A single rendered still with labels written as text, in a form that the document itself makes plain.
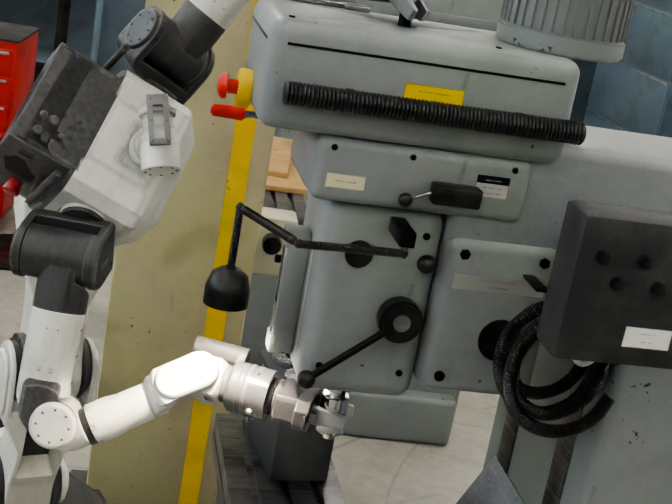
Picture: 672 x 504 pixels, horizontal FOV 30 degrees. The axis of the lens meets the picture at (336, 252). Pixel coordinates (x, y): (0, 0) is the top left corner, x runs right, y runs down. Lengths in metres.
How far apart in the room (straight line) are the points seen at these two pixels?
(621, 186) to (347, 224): 0.43
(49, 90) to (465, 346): 0.82
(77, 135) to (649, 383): 1.02
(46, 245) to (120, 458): 2.02
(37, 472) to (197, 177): 1.24
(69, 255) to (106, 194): 0.13
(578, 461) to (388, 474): 2.67
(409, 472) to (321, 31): 3.13
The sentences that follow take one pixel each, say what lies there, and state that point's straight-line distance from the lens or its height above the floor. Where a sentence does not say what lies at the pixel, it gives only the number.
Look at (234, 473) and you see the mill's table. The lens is 2.49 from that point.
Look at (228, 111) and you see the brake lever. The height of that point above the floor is 1.70.
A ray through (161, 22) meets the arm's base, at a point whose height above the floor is 1.79.
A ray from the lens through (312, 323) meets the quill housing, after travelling 1.93.
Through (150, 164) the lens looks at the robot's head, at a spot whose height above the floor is 1.58.
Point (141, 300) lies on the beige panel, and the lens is 3.84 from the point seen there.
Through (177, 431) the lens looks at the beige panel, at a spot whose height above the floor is 0.32.
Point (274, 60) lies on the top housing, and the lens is 1.77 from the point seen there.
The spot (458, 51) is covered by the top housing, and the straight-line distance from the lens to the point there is 1.82.
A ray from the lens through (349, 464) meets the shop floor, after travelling 4.70.
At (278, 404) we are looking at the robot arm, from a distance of 2.08.
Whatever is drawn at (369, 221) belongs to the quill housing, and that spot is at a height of 1.60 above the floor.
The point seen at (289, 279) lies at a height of 1.47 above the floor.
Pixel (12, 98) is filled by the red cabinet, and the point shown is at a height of 0.72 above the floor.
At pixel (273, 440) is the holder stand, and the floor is 1.02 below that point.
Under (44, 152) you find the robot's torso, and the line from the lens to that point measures 2.14.
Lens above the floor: 2.11
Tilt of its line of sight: 17 degrees down
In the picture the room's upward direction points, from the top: 10 degrees clockwise
